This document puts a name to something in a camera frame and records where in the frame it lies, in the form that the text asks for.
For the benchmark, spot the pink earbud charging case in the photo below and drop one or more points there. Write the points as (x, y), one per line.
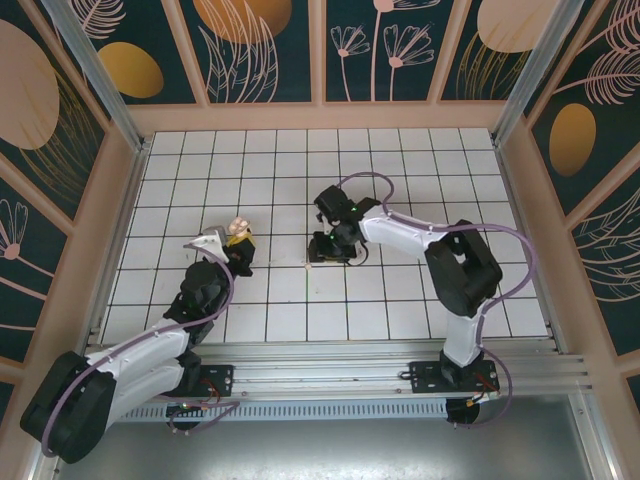
(240, 226)

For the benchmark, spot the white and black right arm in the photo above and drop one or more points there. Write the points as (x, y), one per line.
(400, 235)

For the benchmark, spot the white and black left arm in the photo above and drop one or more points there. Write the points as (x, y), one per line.
(140, 350)

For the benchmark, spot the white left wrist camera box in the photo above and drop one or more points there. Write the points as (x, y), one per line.
(212, 240)

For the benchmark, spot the aluminium side rail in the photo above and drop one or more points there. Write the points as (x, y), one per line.
(129, 215)
(518, 215)

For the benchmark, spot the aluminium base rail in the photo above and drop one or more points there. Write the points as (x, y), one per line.
(320, 370)

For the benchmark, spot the wall panel pink flowers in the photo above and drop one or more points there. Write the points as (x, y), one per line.
(380, 50)

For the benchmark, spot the wall panel single pink flower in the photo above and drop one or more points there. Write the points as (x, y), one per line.
(25, 260)

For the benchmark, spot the wall panel orange circle leaves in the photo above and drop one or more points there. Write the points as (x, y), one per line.
(250, 50)

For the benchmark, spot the grey metal base plate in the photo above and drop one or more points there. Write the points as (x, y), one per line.
(320, 450)

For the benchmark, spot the aluminium corner post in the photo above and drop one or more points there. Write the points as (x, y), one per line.
(540, 75)
(100, 80)

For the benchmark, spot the wall panel pink circle gold lines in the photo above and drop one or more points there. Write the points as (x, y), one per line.
(490, 50)

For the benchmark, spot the wall panel pink circle gold grass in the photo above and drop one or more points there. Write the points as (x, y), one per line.
(30, 100)

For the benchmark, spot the wall panel gold oval pink leaves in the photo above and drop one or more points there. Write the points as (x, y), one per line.
(590, 125)

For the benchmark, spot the wall panel pink leaf outlines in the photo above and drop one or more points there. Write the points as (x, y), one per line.
(610, 270)

